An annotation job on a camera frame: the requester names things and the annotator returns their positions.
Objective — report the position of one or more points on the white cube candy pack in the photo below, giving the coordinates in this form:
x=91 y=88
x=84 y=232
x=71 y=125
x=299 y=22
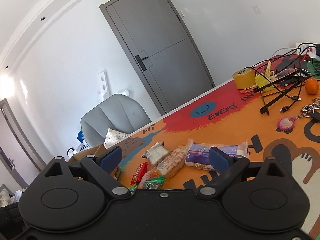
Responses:
x=156 y=153

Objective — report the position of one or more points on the blue plastic bag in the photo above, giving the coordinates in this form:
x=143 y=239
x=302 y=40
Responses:
x=80 y=137

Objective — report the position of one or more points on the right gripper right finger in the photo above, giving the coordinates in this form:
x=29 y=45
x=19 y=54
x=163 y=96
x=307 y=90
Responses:
x=220 y=161

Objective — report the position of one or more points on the colourful table mat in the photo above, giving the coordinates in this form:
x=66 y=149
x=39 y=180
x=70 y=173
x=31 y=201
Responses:
x=226 y=116

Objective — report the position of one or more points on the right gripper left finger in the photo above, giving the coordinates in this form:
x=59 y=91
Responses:
x=111 y=159

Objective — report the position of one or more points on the bunch of keys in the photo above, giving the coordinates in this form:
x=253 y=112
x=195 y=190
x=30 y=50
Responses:
x=311 y=110

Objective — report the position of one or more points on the green snack packet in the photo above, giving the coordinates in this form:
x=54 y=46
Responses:
x=152 y=183

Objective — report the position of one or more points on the clear biscuit pack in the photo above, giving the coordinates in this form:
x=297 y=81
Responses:
x=172 y=163

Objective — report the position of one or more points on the red chocolate bar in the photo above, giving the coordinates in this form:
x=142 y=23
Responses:
x=139 y=173

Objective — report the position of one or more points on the orange fruit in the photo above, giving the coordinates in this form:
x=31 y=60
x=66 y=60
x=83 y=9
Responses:
x=311 y=86

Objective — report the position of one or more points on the pink keychain charm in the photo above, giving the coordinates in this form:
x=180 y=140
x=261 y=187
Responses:
x=286 y=124

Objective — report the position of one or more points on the purple label cracker pack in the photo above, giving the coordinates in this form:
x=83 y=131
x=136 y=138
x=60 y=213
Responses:
x=198 y=154

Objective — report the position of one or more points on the yellow plastic bag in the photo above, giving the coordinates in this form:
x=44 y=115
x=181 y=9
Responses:
x=266 y=77

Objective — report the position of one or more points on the grey door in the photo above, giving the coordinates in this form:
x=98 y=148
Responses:
x=175 y=70

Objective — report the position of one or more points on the grey upholstered chair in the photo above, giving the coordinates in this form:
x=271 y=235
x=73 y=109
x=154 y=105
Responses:
x=118 y=112

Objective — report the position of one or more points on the black door handle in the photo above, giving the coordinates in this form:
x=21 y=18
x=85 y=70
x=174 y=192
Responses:
x=140 y=62

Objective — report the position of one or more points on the yellow tape roll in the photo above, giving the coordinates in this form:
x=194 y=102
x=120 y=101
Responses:
x=244 y=78

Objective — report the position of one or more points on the dotted white cushion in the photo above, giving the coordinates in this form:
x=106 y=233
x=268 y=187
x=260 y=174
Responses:
x=112 y=137

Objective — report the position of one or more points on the brown cardboard box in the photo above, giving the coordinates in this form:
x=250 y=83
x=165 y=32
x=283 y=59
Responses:
x=96 y=151

